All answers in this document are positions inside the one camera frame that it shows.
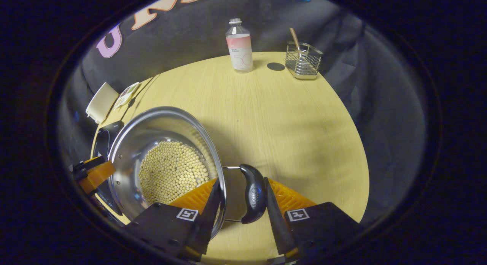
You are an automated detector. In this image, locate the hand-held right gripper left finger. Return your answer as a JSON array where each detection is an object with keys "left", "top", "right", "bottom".
[{"left": 122, "top": 178, "right": 223, "bottom": 262}]

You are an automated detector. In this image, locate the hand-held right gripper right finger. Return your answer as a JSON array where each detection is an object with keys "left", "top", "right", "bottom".
[{"left": 264, "top": 177, "right": 362, "bottom": 263}]

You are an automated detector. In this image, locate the black induction cooktop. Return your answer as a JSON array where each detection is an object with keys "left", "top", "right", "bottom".
[{"left": 92, "top": 121, "right": 124, "bottom": 217}]

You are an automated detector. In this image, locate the stainless steel pot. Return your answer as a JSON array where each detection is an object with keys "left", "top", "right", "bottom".
[{"left": 108, "top": 106, "right": 268, "bottom": 241}]

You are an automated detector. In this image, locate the heap of yellow beans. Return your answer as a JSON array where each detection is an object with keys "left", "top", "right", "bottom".
[{"left": 138, "top": 141, "right": 210, "bottom": 205}]

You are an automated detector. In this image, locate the white toaster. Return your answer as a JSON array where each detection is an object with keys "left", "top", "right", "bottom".
[{"left": 86, "top": 82, "right": 119, "bottom": 124}]

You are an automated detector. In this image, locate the white divided bean dish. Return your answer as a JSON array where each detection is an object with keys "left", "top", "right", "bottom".
[{"left": 113, "top": 82, "right": 140, "bottom": 109}]

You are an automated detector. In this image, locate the clear bottle pink label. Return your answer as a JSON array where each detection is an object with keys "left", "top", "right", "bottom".
[{"left": 226, "top": 18, "right": 253, "bottom": 73}]

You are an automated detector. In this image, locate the wooden stick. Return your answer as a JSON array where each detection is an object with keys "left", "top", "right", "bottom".
[{"left": 290, "top": 27, "right": 305, "bottom": 60}]

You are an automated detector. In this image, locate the black power cable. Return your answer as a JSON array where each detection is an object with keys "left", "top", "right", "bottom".
[{"left": 121, "top": 75, "right": 160, "bottom": 121}]

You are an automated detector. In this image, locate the wire utensil holder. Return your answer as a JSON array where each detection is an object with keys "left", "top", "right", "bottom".
[{"left": 285, "top": 42, "right": 323, "bottom": 81}]

